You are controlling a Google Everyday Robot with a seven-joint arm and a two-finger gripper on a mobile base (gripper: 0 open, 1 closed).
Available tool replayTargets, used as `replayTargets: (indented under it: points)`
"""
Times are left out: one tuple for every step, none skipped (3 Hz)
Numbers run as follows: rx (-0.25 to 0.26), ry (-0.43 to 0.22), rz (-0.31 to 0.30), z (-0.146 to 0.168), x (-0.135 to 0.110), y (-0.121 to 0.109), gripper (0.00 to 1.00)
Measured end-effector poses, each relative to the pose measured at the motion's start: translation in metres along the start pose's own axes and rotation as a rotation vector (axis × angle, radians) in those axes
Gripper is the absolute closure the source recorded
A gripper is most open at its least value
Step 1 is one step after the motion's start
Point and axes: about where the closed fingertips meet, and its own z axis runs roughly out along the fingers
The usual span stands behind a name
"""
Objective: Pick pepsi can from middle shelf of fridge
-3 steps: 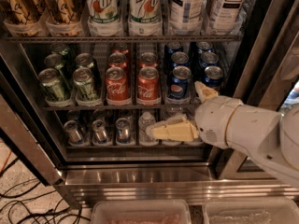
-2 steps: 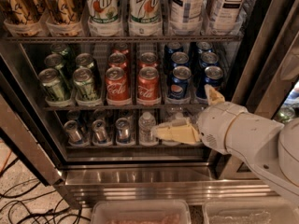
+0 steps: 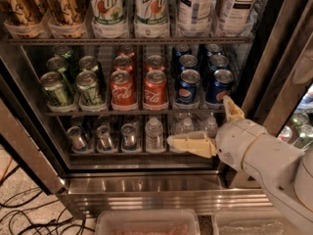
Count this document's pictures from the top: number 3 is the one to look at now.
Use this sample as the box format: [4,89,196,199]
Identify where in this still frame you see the water bottle middle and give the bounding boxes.
[171,117,195,135]

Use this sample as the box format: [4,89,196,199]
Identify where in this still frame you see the clear plastic bin right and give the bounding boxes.
[211,208,306,235]

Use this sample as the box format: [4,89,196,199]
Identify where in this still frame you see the teas tea bottle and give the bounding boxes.
[215,0,255,31]
[178,0,212,24]

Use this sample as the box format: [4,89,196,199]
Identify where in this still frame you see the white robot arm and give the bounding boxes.
[167,96,313,235]

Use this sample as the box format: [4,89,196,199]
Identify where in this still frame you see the slim silver can left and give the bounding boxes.
[67,126,87,151]

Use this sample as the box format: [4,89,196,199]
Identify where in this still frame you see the water bottle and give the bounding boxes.
[171,117,195,135]
[145,117,164,153]
[200,117,218,138]

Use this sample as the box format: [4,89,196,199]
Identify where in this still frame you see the green can back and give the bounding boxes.
[53,45,76,63]

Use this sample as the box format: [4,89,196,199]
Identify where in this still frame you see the Teas Tea bottle left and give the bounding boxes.
[178,0,212,24]

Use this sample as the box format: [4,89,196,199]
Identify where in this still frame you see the Coca-Cola can front left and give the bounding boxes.
[110,70,135,106]

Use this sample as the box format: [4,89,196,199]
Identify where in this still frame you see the la croix can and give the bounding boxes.
[0,0,47,25]
[46,0,86,25]

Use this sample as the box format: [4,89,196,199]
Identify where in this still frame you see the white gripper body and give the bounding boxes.
[215,118,267,171]

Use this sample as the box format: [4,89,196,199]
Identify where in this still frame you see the Teas Tea bottle right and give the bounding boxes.
[215,0,255,31]

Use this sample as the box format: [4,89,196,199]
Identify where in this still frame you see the green can middle left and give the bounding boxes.
[46,56,75,94]

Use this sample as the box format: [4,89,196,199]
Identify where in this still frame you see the water bottle left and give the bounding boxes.
[145,117,164,153]

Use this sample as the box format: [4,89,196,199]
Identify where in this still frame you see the coca-cola can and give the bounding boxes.
[144,70,166,105]
[117,45,136,58]
[112,56,135,75]
[145,55,165,71]
[110,70,135,106]

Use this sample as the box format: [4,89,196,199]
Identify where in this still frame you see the La Croix can far left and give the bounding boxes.
[0,0,47,25]

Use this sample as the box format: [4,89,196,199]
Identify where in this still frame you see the slim silver can right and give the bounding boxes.
[121,123,137,150]

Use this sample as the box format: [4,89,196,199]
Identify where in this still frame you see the Coca-Cola can middle left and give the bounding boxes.
[112,56,135,75]

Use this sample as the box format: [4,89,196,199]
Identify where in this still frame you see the green can middle right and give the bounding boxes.
[79,56,105,82]

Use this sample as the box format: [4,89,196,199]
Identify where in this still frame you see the Coca-Cola can middle right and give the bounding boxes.
[145,55,165,71]

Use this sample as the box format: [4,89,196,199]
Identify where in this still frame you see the black floor cables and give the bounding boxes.
[0,164,96,235]

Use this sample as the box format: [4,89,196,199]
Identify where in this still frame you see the Coca-Cola can front right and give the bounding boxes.
[144,70,166,105]

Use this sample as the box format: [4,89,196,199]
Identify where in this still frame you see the green can front right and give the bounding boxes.
[76,70,104,106]

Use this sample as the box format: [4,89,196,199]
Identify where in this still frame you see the slim silver can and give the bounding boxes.
[121,123,137,150]
[96,125,113,150]
[67,126,87,151]

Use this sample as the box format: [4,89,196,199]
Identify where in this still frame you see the clear plastic bin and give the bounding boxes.
[94,210,201,235]
[211,208,306,235]

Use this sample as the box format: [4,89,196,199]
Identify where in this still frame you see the glass fridge door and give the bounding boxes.
[241,0,313,155]

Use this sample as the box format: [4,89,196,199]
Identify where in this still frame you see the green can front left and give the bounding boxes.
[40,71,73,107]

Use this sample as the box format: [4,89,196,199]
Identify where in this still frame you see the orange floor cable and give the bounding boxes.
[0,147,14,184]

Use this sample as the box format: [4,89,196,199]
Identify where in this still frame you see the green can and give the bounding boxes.
[53,45,76,63]
[40,71,73,107]
[79,56,105,82]
[46,56,75,94]
[76,70,104,106]

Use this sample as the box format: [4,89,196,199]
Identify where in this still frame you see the slim silver can middle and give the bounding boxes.
[96,125,113,150]

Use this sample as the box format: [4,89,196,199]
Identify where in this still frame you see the Coca-Cola can back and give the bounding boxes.
[117,45,136,58]

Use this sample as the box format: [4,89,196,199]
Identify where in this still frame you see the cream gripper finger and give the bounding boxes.
[223,95,245,121]
[166,131,217,159]

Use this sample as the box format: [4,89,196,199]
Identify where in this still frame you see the clear plastic bin left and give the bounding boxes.
[94,210,201,235]

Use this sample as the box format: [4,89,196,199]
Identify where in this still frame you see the stainless steel fridge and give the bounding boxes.
[0,0,313,219]

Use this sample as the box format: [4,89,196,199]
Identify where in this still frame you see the water bottle right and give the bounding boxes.
[200,117,218,138]

